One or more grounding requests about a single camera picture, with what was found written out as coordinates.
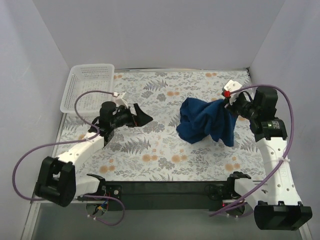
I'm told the blue t shirt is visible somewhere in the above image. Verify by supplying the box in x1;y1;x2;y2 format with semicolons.
176;97;238;147

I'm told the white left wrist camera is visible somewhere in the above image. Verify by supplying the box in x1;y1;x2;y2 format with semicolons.
112;91;129;109

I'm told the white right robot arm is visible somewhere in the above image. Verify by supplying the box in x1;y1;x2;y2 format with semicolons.
223;82;313;231

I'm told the floral table cloth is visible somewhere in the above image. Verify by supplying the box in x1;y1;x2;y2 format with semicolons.
49;70;281;182

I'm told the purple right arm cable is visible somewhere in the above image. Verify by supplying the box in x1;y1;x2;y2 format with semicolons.
208;84;295;218

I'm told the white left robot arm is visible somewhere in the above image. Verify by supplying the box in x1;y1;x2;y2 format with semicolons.
35;101;153;207

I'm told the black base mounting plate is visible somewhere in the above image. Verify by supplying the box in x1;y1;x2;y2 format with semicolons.
77;180;257;212

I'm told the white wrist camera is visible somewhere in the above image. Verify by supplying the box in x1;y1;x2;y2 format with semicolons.
112;91;129;109
222;80;242;105

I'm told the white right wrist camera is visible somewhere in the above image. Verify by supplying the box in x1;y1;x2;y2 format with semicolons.
222;80;242;105

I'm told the aluminium frame rail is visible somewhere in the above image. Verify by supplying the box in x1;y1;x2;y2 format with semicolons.
30;199;88;204

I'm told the white plastic basket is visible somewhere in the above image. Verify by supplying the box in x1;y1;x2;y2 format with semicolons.
60;63;115;116

